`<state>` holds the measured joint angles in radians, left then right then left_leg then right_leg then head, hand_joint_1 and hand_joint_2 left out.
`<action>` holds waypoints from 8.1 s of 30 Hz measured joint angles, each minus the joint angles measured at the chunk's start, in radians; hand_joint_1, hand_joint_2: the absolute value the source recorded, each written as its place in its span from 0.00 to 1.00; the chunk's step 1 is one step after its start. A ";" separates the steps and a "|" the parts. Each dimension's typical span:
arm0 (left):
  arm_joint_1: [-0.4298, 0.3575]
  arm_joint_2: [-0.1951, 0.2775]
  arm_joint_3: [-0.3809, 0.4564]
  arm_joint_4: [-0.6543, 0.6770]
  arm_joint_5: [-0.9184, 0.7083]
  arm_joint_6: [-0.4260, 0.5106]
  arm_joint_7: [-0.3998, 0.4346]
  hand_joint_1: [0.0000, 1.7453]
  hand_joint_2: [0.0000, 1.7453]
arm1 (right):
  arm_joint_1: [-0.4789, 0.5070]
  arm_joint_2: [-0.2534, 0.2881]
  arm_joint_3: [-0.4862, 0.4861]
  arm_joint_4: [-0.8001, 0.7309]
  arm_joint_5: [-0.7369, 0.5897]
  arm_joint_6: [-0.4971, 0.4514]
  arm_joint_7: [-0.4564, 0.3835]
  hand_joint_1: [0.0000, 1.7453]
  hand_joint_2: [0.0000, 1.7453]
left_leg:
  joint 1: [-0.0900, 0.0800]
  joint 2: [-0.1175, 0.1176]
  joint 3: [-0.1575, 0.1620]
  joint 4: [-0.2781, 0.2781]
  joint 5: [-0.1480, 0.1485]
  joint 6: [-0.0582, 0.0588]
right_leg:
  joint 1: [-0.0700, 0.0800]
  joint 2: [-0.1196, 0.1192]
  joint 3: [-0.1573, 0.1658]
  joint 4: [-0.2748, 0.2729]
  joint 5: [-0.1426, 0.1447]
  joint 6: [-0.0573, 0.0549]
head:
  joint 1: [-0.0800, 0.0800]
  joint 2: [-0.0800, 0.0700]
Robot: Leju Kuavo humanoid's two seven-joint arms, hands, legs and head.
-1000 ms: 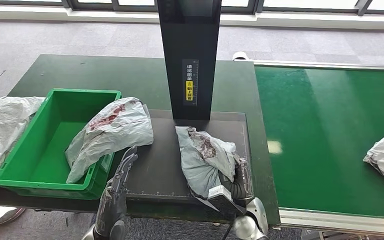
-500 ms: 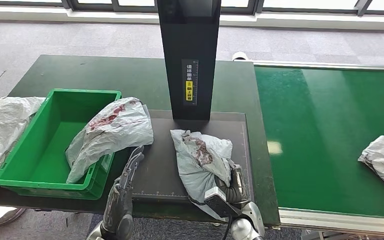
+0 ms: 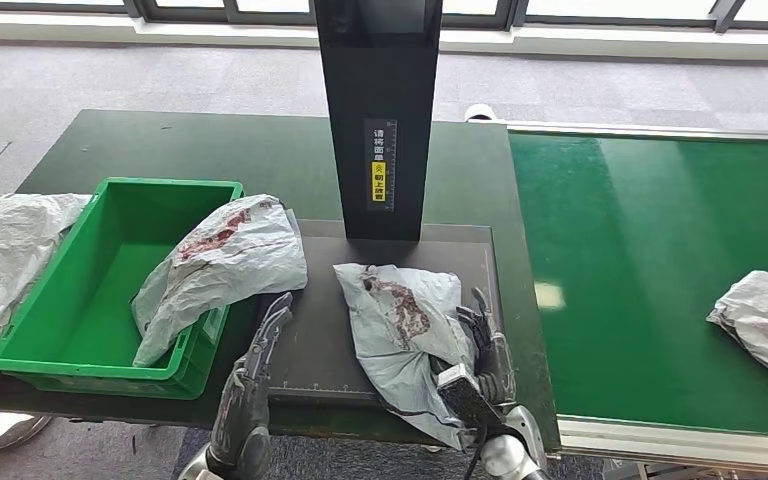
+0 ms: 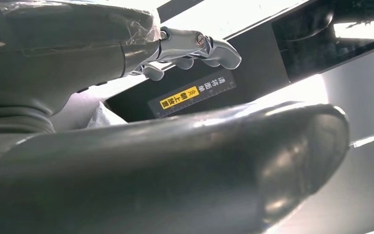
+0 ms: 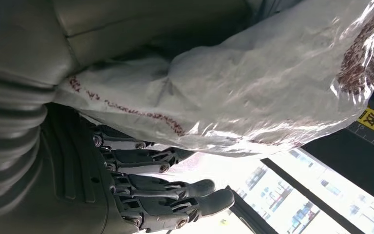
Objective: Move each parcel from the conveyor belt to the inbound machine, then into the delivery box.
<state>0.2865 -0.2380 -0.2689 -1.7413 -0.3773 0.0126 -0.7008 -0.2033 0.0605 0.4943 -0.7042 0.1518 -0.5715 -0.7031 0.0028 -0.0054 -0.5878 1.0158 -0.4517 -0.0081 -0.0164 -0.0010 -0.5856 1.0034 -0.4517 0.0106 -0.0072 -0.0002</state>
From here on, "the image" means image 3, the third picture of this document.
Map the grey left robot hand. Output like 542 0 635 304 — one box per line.
206 292 295 480

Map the silver conveyor frame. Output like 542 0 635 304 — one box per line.
464 121 768 475

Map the black inbound scanner machine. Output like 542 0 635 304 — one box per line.
264 0 501 405

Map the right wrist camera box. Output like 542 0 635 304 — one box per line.
436 362 508 432

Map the yellow black label sticker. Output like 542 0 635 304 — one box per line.
364 119 399 213

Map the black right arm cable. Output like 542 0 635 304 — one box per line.
463 423 491 480

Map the green conveyor belt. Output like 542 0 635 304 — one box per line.
508 132 768 439

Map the dark window frame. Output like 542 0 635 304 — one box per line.
0 0 768 33

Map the dark green table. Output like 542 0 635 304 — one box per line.
0 109 561 452

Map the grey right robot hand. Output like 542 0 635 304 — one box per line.
431 288 518 405

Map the white window sill ledge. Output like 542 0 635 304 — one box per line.
0 9 768 64

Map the crumpled pale grey plastic bag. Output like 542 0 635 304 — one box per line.
0 193 92 374

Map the green plastic crate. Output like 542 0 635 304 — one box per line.
0 176 246 401

